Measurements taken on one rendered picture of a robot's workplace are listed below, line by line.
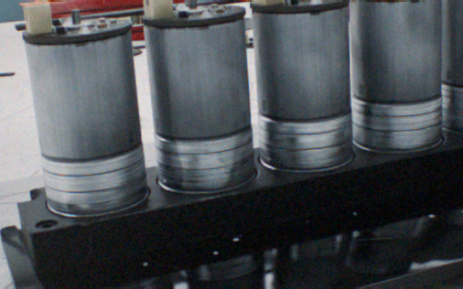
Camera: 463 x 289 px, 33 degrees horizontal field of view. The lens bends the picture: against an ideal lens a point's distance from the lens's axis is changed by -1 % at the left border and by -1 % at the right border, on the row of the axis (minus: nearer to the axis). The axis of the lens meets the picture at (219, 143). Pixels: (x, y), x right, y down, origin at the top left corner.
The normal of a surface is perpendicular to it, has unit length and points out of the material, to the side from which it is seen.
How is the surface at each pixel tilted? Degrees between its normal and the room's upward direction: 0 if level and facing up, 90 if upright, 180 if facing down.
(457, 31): 90
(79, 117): 90
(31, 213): 0
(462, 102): 90
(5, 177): 0
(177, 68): 90
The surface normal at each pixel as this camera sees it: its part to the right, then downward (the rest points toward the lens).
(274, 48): -0.60, 0.28
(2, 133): -0.07, -0.95
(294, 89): -0.29, 0.30
